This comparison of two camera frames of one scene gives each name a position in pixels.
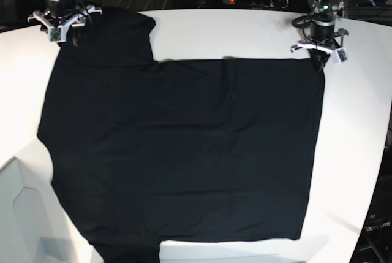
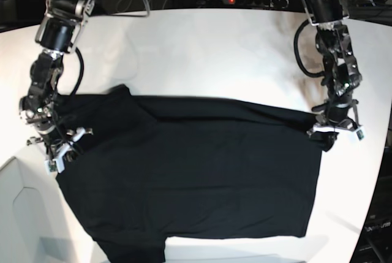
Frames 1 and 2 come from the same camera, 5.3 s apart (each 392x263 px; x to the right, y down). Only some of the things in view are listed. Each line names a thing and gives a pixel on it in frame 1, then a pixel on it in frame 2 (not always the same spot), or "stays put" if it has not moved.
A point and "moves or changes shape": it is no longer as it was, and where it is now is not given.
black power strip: (257, 0) stays put
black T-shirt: (143, 151) moves or changes shape
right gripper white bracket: (339, 53) → (326, 140)
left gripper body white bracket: (57, 26) → (57, 163)
